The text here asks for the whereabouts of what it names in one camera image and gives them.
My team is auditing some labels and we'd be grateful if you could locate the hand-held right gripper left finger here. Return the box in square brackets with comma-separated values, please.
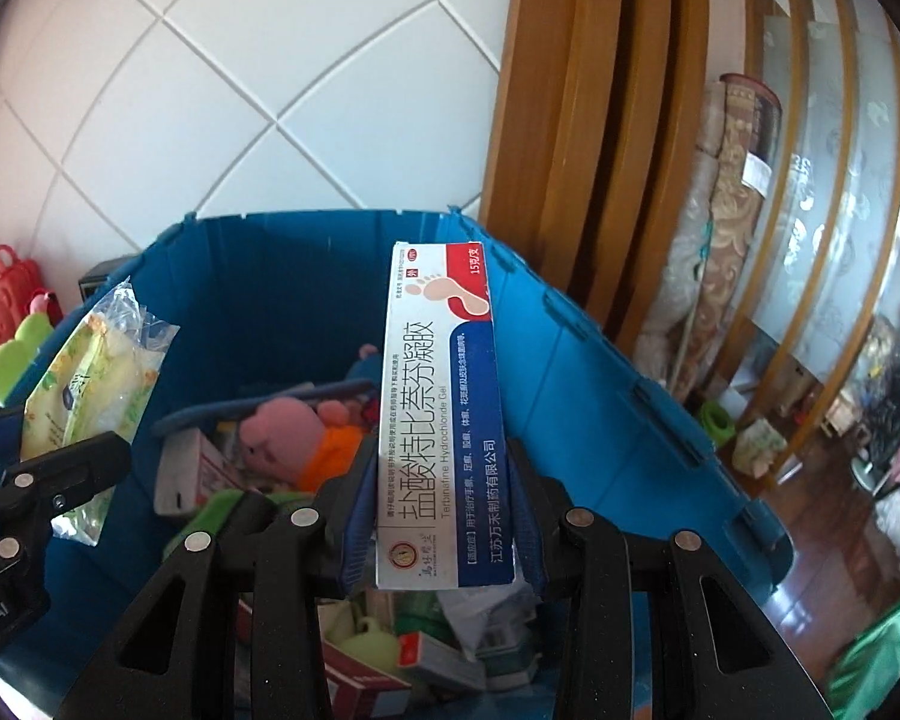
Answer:
[56, 435, 382, 720]

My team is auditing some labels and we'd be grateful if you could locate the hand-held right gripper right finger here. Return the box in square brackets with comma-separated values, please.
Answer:
[506, 439, 826, 720]

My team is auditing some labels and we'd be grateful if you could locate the green frog plush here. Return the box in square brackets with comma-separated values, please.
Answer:
[0, 311, 57, 406]

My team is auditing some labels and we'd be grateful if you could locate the clear plastic snack bag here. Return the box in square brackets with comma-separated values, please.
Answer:
[19, 277, 181, 545]

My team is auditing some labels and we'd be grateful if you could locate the white blue red medicine box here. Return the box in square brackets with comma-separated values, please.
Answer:
[375, 241, 515, 590]

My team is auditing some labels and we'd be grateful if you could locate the blue plastic storage crate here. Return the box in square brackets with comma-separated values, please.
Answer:
[0, 208, 792, 720]

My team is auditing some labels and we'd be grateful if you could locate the crumpled white paper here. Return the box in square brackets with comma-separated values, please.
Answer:
[435, 589, 541, 646]

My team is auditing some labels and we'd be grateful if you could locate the pink pig plush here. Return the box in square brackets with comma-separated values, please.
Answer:
[238, 399, 365, 496]

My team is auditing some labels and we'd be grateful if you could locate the red bear suitcase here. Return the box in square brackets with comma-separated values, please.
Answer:
[0, 244, 42, 361]

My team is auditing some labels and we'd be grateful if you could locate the pink tissue pack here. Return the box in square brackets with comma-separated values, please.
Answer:
[154, 427, 245, 518]

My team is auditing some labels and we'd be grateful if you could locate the orange white box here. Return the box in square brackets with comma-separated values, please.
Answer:
[397, 630, 488, 691]

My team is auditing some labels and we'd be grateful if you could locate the red and pink plush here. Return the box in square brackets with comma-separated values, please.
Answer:
[28, 289, 65, 327]

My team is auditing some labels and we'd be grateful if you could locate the red white flat box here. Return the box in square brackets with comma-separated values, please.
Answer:
[321, 645, 413, 710]

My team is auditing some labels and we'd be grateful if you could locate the black gift box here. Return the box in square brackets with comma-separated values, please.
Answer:
[79, 270, 132, 305]

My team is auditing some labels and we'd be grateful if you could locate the beige rolled rug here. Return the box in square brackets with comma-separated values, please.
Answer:
[637, 82, 725, 395]

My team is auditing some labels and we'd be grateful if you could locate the green bag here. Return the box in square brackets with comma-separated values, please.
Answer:
[825, 589, 900, 720]

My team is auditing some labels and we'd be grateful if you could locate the patterned rolled carpet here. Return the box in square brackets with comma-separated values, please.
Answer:
[690, 73, 785, 391]

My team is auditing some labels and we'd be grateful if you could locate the wooden glass partition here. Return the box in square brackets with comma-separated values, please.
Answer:
[735, 0, 900, 406]

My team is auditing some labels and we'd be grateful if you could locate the curved wooden frame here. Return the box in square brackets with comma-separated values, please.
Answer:
[480, 0, 743, 368]

